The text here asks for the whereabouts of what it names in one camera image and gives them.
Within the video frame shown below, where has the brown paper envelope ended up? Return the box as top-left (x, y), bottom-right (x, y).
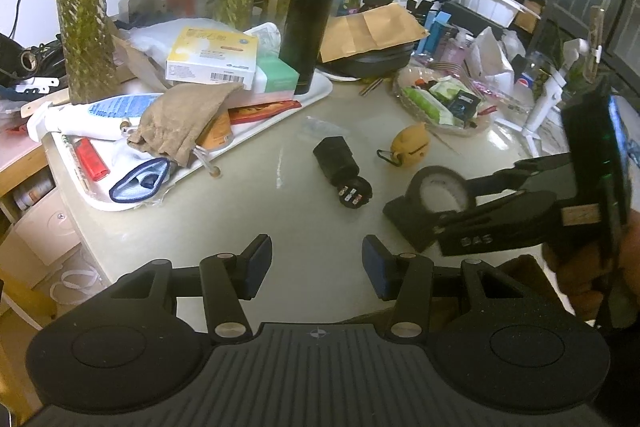
top-left (320, 3), bottom-right (430, 64)

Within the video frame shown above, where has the wooden side table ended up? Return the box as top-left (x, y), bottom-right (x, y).
top-left (0, 134), bottom-right (57, 210)

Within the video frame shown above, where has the orange packet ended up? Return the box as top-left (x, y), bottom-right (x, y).
top-left (200, 109), bottom-right (235, 152)

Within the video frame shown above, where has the white cable loop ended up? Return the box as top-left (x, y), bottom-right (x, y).
top-left (50, 267), bottom-right (102, 304)

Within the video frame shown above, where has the red lighter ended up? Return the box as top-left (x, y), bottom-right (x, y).
top-left (75, 138), bottom-right (110, 182)

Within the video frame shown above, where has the black thermos bottle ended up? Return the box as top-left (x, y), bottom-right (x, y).
top-left (278, 0), bottom-right (344, 96)

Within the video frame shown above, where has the tall glass vase with plants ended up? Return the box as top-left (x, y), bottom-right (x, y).
top-left (20, 0), bottom-right (122, 106)

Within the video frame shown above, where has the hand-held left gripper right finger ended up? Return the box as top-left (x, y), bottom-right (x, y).
top-left (362, 234), bottom-right (533, 343)

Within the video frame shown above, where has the white gimbal tripod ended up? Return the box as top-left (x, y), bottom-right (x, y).
top-left (495, 38), bottom-right (602, 158)

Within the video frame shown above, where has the red packet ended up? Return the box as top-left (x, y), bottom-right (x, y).
top-left (230, 99), bottom-right (303, 124)

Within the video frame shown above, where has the white plastic bag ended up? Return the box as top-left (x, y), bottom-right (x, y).
top-left (467, 27), bottom-right (516, 88)

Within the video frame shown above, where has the yellow and white carton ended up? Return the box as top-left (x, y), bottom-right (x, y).
top-left (165, 27), bottom-right (260, 90)

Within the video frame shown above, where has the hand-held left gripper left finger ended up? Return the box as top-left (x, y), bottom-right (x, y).
top-left (107, 234), bottom-right (273, 343)

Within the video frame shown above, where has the brown cloth pouch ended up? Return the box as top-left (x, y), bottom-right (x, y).
top-left (127, 82), bottom-right (244, 168)

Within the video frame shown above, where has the glass snack dish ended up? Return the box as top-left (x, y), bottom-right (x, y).
top-left (392, 67), bottom-right (497, 138)

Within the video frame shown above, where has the white plastic food container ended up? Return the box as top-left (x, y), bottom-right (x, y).
top-left (456, 0), bottom-right (544, 26)

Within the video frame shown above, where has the cola bottle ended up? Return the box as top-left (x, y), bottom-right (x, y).
top-left (512, 52), bottom-right (547, 104)

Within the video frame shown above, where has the pink bottle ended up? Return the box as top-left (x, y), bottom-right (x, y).
top-left (442, 38), bottom-right (468, 66)

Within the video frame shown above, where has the orange bear earphone case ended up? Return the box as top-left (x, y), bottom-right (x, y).
top-left (377, 123), bottom-right (431, 168)

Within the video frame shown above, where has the black cylindrical adapter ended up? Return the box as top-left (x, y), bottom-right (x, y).
top-left (313, 136), bottom-right (374, 210)

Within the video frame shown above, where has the green wipes pack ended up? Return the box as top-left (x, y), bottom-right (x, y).
top-left (402, 87), bottom-right (447, 126)

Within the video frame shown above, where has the person's right hand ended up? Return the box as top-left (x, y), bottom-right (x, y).
top-left (544, 207), bottom-right (640, 324)

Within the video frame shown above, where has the white plastic tray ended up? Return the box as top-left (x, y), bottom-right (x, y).
top-left (42, 72), bottom-right (334, 212)

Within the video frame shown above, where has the black snack packet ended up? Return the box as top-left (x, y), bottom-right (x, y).
top-left (447, 91), bottom-right (482, 127)

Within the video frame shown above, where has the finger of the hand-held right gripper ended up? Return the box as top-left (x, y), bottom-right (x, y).
top-left (434, 191), bottom-right (569, 259)
top-left (465, 151), bottom-right (577, 198)

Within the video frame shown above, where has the dark tape roll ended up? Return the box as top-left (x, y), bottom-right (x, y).
top-left (404, 166), bottom-right (477, 214)

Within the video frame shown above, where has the green tissue box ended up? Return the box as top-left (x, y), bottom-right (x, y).
top-left (254, 54), bottom-right (300, 94)

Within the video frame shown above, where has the blue-rimmed white pouch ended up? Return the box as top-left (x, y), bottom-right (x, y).
top-left (109, 158), bottom-right (171, 203)

